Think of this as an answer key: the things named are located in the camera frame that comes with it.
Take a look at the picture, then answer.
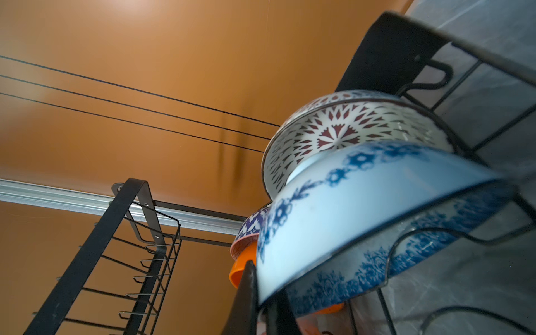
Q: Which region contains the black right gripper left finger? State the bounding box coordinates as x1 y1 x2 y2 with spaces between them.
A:
221 260 258 335

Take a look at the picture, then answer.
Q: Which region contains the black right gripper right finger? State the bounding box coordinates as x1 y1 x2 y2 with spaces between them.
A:
265 290 302 335

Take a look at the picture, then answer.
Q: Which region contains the orange plastic bowl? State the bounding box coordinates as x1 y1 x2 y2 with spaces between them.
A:
229 241 344 315

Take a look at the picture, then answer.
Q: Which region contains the red and blue patterned bowl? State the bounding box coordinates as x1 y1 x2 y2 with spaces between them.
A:
230 204 271 260

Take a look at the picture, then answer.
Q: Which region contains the blue floral white bowl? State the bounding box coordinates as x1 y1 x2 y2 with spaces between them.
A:
256 140 516 317

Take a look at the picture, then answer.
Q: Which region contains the white lattice patterned bowl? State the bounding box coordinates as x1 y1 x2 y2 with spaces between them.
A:
262 90 455 198

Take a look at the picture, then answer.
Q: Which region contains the black metal dish rack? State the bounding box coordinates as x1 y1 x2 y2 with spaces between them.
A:
22 11 536 335

